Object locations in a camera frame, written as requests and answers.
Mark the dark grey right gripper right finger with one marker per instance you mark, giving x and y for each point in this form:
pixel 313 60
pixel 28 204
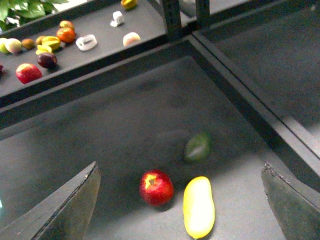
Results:
pixel 295 205

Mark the pale peach front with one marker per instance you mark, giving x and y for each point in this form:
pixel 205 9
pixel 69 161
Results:
pixel 130 38

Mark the dark purple plum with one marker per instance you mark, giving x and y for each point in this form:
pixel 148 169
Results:
pixel 47 60

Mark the yellow starfruit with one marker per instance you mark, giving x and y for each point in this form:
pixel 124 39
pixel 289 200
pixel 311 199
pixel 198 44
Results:
pixel 49 45
pixel 129 4

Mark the brown kiwi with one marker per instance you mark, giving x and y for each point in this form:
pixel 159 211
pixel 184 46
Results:
pixel 28 44

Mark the green apple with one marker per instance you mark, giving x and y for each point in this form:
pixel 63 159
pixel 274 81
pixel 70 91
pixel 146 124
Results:
pixel 3 48

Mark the large red apple on shelf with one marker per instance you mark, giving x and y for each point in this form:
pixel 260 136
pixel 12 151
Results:
pixel 27 72

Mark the pink dragon fruit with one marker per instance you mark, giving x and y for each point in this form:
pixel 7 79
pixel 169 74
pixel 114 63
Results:
pixel 1 69

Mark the small brown fruit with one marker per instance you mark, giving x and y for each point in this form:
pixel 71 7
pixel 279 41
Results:
pixel 39 39

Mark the yellow mango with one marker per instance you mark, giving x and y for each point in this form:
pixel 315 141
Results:
pixel 198 207

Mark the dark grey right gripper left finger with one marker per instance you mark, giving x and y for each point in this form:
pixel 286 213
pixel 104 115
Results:
pixel 63 215

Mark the yellow starfruit centre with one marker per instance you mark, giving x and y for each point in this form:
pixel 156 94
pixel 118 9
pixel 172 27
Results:
pixel 49 45

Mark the black metal frame post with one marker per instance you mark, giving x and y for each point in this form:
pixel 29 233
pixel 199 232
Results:
pixel 169 10

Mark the yellow starfruit right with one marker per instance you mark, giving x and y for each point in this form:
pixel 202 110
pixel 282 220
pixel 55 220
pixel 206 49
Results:
pixel 129 4

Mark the pale green peach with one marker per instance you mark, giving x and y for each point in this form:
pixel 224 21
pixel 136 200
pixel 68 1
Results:
pixel 13 45

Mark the dark green avocado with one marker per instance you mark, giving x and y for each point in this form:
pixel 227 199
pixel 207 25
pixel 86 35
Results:
pixel 198 148

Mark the green potted plant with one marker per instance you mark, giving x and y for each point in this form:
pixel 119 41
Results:
pixel 15 13

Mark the red apple on table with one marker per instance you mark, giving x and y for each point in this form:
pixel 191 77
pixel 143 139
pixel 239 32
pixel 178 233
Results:
pixel 156 188

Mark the orange tangerine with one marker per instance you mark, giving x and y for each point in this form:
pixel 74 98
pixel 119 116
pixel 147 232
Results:
pixel 66 35

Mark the red yellow small apple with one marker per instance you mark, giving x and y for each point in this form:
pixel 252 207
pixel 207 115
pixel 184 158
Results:
pixel 66 24

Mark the small white tape roll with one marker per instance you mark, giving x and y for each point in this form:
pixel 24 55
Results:
pixel 117 19

